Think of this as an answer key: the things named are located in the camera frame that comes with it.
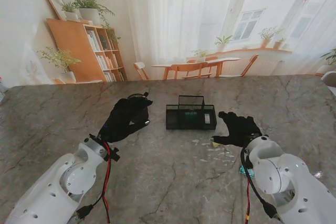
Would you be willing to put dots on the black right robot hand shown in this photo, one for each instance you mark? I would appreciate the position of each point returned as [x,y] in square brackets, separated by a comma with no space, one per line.
[241,129]

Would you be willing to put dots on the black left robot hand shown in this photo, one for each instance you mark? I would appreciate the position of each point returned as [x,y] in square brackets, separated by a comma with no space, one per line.
[126,120]

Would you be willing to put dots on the yellow sticky note pad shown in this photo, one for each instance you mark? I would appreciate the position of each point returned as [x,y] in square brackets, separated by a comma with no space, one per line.
[215,144]

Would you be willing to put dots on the pink marker with black cap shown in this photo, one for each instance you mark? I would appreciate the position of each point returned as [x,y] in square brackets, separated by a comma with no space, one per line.
[145,94]

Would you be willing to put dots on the white eraser with teal sleeve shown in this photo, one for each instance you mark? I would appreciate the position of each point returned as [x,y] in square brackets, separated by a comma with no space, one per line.
[207,118]

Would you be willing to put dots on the black mesh desk organizer tray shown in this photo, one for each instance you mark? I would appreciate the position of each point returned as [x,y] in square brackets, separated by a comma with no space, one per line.
[176,124]

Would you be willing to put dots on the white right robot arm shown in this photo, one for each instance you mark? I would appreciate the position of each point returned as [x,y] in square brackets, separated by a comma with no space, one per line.
[278,176]

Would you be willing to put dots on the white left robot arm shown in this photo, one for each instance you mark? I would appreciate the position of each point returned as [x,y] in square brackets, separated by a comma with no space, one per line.
[52,187]

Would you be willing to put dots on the white rounded chair back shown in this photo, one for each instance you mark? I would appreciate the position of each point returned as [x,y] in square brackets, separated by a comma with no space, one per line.
[330,78]

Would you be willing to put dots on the printed room scene backdrop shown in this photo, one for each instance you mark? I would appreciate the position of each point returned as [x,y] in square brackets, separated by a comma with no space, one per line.
[183,11]

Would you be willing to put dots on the clear bottle with red cap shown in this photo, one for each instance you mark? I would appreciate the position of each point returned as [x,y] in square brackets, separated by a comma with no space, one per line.
[2,87]

